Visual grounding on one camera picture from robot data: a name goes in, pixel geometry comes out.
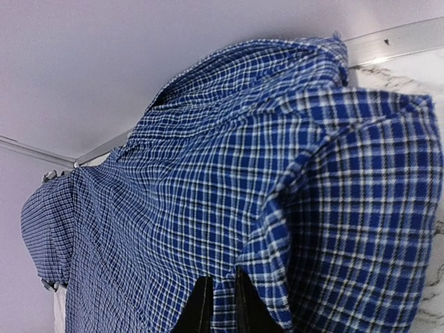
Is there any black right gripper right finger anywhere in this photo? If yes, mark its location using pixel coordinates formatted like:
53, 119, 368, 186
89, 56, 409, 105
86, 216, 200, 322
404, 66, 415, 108
235, 266, 283, 333

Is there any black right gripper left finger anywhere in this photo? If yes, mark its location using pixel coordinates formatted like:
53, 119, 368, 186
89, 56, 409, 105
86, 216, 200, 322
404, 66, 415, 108
173, 276, 214, 333

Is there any blue checked long sleeve shirt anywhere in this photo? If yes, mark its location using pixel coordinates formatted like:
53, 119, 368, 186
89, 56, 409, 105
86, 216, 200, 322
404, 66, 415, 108
21, 37, 443, 332

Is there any black white plaid folded shirt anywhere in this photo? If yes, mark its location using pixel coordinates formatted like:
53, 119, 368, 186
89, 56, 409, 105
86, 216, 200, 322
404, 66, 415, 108
42, 170, 67, 184

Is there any aluminium back wall rail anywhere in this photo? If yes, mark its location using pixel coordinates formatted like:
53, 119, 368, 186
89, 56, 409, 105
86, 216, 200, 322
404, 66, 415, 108
1, 17, 443, 168

